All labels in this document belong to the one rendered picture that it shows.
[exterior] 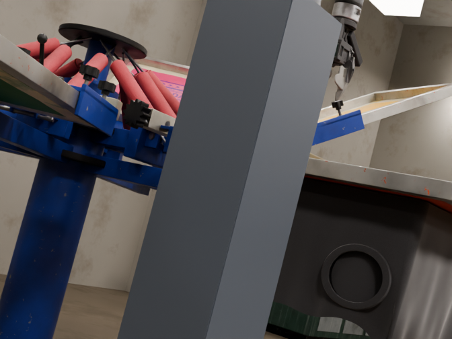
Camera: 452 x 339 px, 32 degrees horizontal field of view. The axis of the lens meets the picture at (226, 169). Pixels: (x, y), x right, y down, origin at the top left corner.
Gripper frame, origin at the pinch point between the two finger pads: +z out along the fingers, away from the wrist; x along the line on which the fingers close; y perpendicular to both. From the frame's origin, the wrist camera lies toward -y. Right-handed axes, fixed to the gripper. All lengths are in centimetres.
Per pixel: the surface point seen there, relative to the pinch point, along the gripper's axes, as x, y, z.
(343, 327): -229, -532, 123
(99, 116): -27, 55, 23
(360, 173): 29.2, 30.1, 22.1
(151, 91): -69, -6, 5
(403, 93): -32, -114, -27
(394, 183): 38, 30, 23
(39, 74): -9, 90, 21
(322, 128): -29, -50, 2
